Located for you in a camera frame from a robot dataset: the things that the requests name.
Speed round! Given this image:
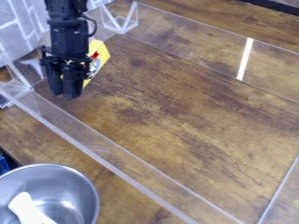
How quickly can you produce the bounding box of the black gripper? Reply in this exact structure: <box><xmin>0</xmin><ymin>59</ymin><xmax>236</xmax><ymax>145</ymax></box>
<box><xmin>40</xmin><ymin>17</ymin><xmax>93</xmax><ymax>99</ymax></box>

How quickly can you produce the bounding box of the yellow butter box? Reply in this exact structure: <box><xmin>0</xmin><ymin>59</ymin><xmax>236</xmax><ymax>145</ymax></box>
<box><xmin>60</xmin><ymin>38</ymin><xmax>111</xmax><ymax>91</ymax></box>

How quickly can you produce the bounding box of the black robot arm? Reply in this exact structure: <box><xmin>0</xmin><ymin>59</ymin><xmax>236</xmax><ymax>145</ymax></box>
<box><xmin>40</xmin><ymin>0</ymin><xmax>97</xmax><ymax>99</ymax></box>

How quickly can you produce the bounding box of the grey brick pattern cloth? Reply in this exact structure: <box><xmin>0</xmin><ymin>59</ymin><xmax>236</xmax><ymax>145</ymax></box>
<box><xmin>0</xmin><ymin>0</ymin><xmax>112</xmax><ymax>68</ymax></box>

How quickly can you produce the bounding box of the blue object at edge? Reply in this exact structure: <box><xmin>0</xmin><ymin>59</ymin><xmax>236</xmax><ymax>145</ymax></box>
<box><xmin>0</xmin><ymin>155</ymin><xmax>9</xmax><ymax>175</ymax></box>

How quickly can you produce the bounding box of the steel bowl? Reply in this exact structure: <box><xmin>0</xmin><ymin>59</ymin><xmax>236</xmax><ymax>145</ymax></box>
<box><xmin>0</xmin><ymin>164</ymin><xmax>99</xmax><ymax>224</ymax></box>

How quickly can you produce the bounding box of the black cable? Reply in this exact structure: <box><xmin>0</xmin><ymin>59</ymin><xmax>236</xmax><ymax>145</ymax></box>
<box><xmin>79</xmin><ymin>14</ymin><xmax>99</xmax><ymax>39</ymax></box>

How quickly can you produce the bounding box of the white handle in bowl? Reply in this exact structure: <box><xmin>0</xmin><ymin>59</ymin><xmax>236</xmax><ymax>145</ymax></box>
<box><xmin>8</xmin><ymin>192</ymin><xmax>57</xmax><ymax>224</ymax></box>

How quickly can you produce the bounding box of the clear acrylic enclosure wall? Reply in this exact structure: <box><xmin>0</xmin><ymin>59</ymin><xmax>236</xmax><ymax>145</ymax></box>
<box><xmin>0</xmin><ymin>0</ymin><xmax>299</xmax><ymax>224</ymax></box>

